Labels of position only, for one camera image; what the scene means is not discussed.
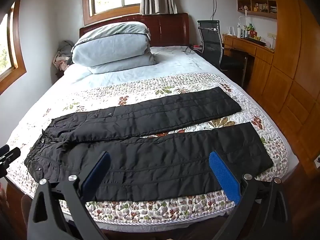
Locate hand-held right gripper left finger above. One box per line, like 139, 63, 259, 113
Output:
27, 151, 112, 240

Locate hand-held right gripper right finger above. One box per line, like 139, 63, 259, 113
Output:
209, 151, 295, 240

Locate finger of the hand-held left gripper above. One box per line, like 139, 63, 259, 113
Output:
0, 144, 22, 178

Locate black pants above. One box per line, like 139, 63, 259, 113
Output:
24, 86, 274, 202

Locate white floral quilt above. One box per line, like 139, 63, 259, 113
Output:
5, 72, 292, 224

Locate wood-framed side window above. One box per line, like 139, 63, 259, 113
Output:
0, 1, 27, 95

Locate pile of clothes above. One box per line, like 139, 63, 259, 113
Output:
52, 40, 74, 72

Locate dark wooden bed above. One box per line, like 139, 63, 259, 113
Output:
54, 45, 225, 93

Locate folded grey-blue duvet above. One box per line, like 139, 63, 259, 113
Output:
71, 21, 157, 74

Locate wooden desk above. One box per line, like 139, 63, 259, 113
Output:
222, 34, 275, 85

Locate black mesh office chair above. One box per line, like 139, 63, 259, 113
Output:
197, 20, 248, 85

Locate black keyboard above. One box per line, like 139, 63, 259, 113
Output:
246, 38, 267, 46

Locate wood-framed window with curtain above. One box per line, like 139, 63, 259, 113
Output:
82, 0, 145, 25

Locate black cable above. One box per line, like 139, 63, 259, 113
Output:
182, 45, 201, 55

